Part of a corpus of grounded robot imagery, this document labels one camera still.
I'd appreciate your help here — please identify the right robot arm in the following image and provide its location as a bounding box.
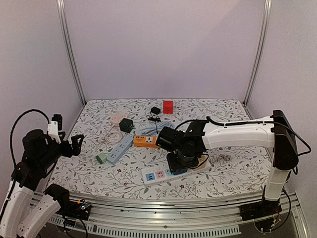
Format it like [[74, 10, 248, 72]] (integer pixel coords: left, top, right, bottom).
[[156, 110, 312, 221]]

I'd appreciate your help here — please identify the white multicolour power strip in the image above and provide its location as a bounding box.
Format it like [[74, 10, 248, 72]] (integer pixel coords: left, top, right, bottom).
[[140, 153, 232, 187]]

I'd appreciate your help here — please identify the aluminium frame post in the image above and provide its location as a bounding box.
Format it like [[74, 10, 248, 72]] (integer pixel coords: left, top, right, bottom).
[[243, 0, 272, 107], [56, 0, 87, 106]]

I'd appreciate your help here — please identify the beige cube socket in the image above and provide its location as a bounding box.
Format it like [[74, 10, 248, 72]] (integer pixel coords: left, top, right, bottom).
[[197, 154, 209, 169]]

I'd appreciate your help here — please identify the front aluminium rail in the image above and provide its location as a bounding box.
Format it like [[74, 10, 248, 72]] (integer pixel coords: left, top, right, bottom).
[[37, 192, 310, 238]]

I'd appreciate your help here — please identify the right aluminium frame post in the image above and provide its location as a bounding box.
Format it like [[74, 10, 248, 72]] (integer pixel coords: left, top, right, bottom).
[[243, 0, 272, 107]]

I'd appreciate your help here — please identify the left aluminium frame post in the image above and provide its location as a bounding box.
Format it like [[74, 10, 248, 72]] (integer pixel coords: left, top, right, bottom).
[[56, 0, 87, 106]]

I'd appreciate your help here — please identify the floral table mat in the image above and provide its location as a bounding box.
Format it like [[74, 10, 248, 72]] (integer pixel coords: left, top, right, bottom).
[[49, 99, 271, 200]]

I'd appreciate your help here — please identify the green plug adapter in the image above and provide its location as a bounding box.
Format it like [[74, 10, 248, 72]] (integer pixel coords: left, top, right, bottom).
[[96, 152, 108, 164]]

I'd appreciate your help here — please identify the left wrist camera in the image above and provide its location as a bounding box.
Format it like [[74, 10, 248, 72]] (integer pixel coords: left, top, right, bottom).
[[48, 114, 62, 144]]

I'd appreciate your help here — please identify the orange power strip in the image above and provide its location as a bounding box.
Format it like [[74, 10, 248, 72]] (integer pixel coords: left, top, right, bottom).
[[133, 135, 159, 148]]

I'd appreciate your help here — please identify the red cube socket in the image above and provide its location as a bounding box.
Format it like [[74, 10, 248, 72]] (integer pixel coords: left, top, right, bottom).
[[163, 100, 173, 114]]

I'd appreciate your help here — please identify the dark green cube socket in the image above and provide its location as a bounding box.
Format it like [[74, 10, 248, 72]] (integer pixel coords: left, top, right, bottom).
[[119, 118, 134, 133]]

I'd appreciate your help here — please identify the black power adapter with cable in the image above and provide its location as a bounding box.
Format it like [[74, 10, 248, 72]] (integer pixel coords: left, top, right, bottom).
[[147, 107, 161, 133]]

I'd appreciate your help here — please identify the pink round power strip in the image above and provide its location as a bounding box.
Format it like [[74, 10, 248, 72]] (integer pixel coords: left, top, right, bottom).
[[97, 112, 127, 145]]

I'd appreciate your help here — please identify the light blue power strip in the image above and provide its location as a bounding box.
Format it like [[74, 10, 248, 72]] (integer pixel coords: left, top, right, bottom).
[[106, 120, 176, 165]]

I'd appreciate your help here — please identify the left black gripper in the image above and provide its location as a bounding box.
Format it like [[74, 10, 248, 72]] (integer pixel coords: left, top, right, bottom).
[[37, 132, 84, 171]]

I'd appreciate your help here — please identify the blue cube socket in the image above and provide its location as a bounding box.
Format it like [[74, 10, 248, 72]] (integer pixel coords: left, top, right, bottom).
[[171, 169, 187, 176]]

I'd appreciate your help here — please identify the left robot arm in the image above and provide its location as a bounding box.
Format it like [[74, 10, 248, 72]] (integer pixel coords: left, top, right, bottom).
[[0, 114, 91, 238]]

